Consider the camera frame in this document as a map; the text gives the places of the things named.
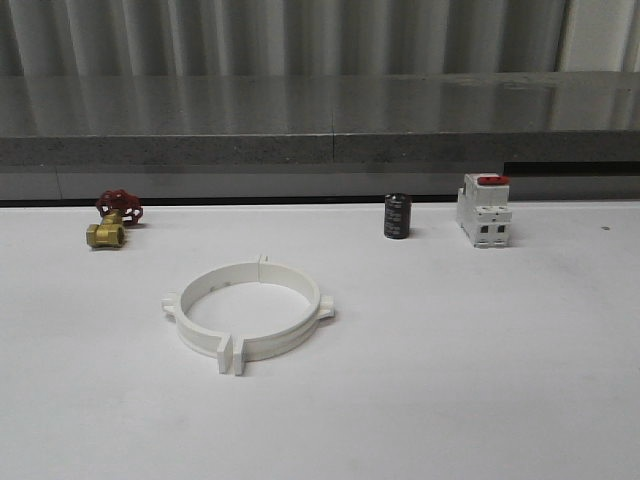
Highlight grey stone countertop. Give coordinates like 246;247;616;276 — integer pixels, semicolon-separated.
1;73;639;174

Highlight brass valve red handle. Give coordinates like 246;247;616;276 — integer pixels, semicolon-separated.
86;189;143;248

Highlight black cylindrical capacitor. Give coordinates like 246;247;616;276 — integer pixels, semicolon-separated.
383;193;412;239

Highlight white half pipe clamp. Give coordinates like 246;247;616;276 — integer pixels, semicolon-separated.
228;259;335;376
162;256;277;375

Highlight white red circuit breaker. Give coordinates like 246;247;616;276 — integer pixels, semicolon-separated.
456;173;512;248

